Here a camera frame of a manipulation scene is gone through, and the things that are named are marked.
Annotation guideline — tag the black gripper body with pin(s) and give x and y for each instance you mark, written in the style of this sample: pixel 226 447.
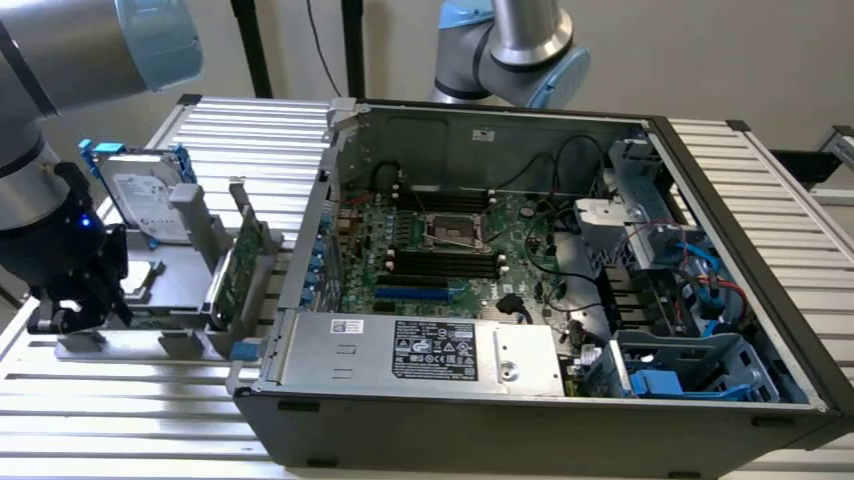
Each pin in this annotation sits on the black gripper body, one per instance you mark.
pixel 63 260

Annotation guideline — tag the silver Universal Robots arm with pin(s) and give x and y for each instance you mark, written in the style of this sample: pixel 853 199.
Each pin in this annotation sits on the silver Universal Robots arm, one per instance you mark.
pixel 74 55

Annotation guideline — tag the green RAM stick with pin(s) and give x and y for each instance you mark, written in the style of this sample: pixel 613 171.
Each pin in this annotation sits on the green RAM stick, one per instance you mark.
pixel 163 321

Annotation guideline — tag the blue expansion slot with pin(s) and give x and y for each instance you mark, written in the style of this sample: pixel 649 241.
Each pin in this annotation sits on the blue expansion slot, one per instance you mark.
pixel 410 293

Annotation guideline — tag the black expansion slot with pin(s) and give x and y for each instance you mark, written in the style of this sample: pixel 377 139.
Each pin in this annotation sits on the black expansion slot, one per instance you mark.
pixel 417 280

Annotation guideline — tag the black RAM slot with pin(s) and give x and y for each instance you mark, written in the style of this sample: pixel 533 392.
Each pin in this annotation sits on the black RAM slot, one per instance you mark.
pixel 443 207
pixel 443 254
pixel 443 197
pixel 443 266
pixel 443 260
pixel 443 272
pixel 443 192
pixel 443 202

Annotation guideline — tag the silver CPU chip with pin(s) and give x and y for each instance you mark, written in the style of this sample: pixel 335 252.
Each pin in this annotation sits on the silver CPU chip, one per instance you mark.
pixel 143 277

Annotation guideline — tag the silver hard disk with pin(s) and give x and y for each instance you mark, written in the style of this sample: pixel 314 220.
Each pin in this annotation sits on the silver hard disk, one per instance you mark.
pixel 143 197

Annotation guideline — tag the green graphics card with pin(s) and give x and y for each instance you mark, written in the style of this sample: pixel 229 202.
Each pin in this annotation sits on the green graphics card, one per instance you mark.
pixel 237 280

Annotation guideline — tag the grey parts rack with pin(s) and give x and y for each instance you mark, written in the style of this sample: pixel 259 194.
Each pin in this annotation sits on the grey parts rack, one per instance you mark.
pixel 194 225

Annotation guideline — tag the blue case release latch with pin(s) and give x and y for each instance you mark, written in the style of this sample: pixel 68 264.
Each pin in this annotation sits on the blue case release latch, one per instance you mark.
pixel 245 349

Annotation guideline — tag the silver power supply unit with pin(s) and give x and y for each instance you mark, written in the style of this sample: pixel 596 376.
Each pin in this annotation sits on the silver power supply unit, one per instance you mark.
pixel 374 360

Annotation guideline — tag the black stand pole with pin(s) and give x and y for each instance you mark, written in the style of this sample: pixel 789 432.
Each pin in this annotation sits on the black stand pole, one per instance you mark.
pixel 351 45
pixel 254 45

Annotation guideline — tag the metal CPU socket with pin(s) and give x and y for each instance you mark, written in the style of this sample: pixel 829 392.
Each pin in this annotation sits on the metal CPU socket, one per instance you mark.
pixel 454 231

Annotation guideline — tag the black open PC case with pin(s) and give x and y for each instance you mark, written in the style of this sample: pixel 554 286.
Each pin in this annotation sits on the black open PC case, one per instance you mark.
pixel 467 430

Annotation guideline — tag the green motherboard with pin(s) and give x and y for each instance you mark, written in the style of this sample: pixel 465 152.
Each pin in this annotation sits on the green motherboard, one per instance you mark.
pixel 514 260

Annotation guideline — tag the grey metal disk bay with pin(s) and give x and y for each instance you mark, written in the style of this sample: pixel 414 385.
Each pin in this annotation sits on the grey metal disk bay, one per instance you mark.
pixel 641 175

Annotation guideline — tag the grey drive cage blue latch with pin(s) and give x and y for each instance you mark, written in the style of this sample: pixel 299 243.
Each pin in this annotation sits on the grey drive cage blue latch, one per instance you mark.
pixel 694 360

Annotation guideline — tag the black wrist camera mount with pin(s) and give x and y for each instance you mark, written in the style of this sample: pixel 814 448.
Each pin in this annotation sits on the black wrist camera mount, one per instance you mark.
pixel 72 182

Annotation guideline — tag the blue disk carrier frame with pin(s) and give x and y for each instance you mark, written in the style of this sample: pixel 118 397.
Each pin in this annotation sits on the blue disk carrier frame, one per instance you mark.
pixel 103 148

